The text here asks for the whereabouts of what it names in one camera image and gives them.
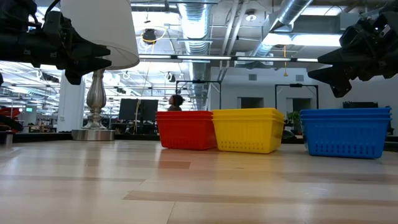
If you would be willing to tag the black flat background bar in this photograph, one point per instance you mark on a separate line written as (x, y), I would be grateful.
(360, 104)

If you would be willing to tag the black computer monitor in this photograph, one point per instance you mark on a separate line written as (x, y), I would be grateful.
(150, 109)
(128, 109)

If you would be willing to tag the silver lamp with white shade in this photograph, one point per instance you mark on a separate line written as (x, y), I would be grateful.
(96, 99)

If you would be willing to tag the large silver ceiling duct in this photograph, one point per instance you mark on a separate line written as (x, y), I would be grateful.
(194, 25)

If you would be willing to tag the slanted silver ceiling duct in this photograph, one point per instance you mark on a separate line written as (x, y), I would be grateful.
(292, 11)

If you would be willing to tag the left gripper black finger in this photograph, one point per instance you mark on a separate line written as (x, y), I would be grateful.
(77, 70)
(87, 51)

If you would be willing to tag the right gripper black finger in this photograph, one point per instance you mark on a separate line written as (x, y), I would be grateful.
(342, 77)
(345, 56)

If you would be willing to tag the long ceiling light strip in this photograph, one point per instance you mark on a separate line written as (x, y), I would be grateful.
(202, 57)

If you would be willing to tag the blue plastic slotted basket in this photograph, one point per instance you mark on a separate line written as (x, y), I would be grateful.
(345, 110)
(345, 140)

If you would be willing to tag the green potted plant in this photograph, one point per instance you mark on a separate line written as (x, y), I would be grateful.
(293, 118)

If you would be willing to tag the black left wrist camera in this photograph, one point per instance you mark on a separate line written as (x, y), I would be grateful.
(57, 26)

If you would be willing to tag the person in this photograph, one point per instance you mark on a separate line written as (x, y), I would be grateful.
(175, 101)

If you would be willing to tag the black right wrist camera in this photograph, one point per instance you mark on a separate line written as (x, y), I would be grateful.
(351, 35)

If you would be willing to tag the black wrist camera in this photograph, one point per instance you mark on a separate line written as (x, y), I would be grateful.
(351, 35)
(57, 26)

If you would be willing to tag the black aluminium table frame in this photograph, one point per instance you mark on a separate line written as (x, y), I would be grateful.
(136, 137)

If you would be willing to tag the red background object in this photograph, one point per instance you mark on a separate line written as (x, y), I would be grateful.
(9, 119)

